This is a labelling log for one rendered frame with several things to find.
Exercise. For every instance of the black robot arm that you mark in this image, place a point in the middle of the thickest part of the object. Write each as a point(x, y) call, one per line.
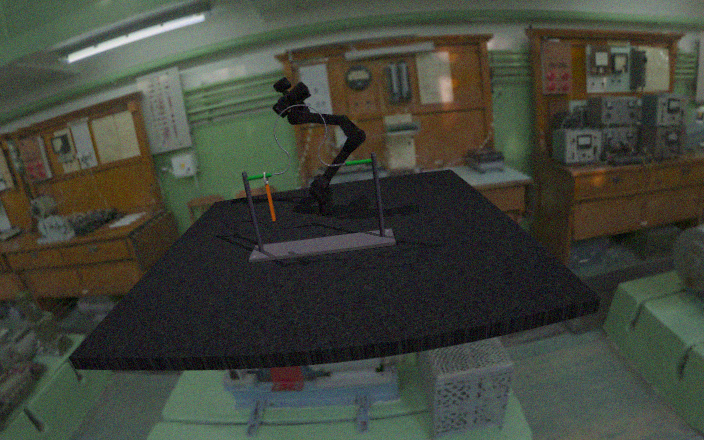
point(319, 186)

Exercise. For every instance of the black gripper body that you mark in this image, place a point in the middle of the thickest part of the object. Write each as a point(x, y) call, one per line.
point(281, 85)

